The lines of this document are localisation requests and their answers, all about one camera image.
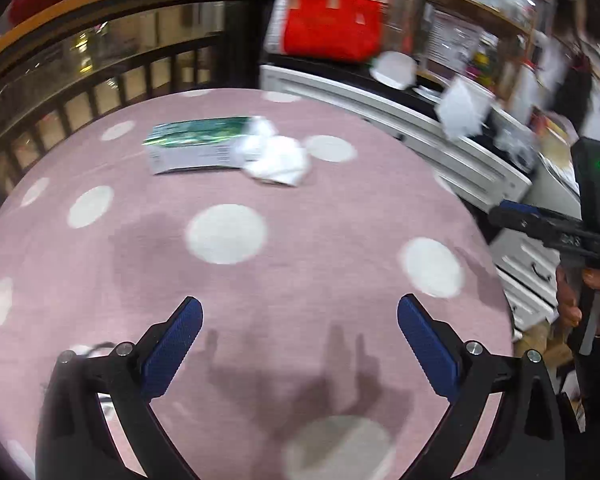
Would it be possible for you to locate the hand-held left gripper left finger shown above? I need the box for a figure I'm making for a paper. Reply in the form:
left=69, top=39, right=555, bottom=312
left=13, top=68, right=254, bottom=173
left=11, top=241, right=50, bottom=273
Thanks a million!
left=35, top=296, right=204, bottom=480

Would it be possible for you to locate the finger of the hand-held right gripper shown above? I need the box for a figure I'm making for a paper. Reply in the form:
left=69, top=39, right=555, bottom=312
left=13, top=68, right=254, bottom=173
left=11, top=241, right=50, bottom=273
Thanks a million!
left=489, top=200, right=563, bottom=246

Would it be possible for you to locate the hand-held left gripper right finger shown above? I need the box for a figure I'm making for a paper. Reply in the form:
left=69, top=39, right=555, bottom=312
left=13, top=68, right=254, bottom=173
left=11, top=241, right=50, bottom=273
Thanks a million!
left=397, top=293, right=566, bottom=480

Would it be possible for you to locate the green and white carton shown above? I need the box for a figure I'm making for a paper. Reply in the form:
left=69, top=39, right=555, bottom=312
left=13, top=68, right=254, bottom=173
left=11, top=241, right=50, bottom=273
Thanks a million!
left=144, top=115, right=268, bottom=176

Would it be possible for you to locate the white paper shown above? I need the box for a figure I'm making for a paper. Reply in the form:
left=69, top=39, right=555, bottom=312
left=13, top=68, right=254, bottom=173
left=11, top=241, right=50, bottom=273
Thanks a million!
left=232, top=116, right=312, bottom=188

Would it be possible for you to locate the person's right forearm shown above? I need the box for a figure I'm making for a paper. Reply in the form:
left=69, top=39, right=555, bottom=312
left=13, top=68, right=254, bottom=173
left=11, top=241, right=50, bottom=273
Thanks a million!
left=562, top=332, right=600, bottom=480

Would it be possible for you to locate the person's right hand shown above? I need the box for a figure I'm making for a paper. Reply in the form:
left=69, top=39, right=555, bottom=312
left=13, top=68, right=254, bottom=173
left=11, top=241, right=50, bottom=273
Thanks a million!
left=555, top=264, right=600, bottom=338

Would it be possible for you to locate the white folded face mask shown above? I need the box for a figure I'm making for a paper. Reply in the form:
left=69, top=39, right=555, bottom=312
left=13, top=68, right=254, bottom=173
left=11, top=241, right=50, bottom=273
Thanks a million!
left=436, top=77, right=496, bottom=141

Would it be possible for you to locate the white cabinet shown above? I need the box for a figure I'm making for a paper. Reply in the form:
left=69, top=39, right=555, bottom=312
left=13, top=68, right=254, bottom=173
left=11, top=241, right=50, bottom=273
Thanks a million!
left=259, top=62, right=563, bottom=333

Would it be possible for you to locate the pink polka dot tablecloth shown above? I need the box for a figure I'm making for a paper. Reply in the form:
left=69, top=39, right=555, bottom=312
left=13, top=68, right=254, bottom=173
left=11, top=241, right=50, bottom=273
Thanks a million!
left=0, top=87, right=515, bottom=480

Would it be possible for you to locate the wooden shelf rack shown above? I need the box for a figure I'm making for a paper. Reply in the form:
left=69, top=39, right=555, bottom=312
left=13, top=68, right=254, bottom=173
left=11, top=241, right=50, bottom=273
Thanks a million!
left=410, top=0, right=541, bottom=86

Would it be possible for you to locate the red bag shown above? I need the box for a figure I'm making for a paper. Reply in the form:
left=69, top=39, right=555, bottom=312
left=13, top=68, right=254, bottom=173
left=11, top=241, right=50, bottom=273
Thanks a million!
left=282, top=0, right=385, bottom=63

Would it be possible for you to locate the black railing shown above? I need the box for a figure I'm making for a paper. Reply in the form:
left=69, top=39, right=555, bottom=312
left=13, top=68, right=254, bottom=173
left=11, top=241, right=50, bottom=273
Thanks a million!
left=0, top=35, right=261, bottom=196

